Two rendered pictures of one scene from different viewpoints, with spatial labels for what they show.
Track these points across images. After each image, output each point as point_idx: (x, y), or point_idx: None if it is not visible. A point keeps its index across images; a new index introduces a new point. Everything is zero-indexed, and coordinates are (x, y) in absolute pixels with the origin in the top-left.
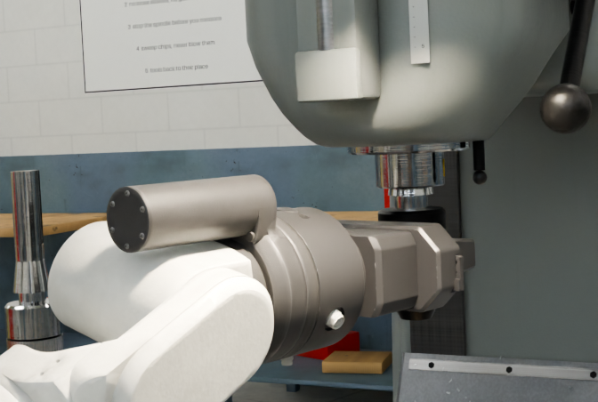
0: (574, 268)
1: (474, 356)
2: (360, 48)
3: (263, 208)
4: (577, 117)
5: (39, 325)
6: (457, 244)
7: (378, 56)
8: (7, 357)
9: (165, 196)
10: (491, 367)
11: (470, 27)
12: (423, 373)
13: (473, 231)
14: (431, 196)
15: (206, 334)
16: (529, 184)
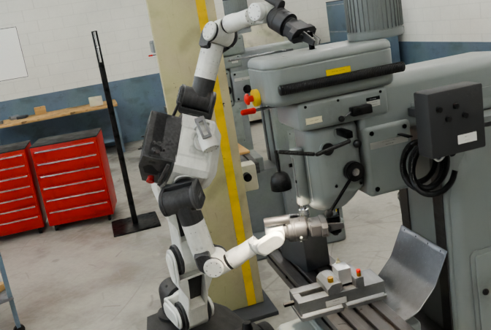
0: (425, 217)
1: (412, 230)
2: (301, 198)
3: (286, 221)
4: (327, 216)
5: (302, 213)
6: (337, 224)
7: (308, 197)
8: (250, 238)
9: (267, 220)
10: (413, 234)
11: (318, 196)
12: (402, 231)
13: (410, 201)
14: (402, 190)
15: (269, 241)
16: (417, 193)
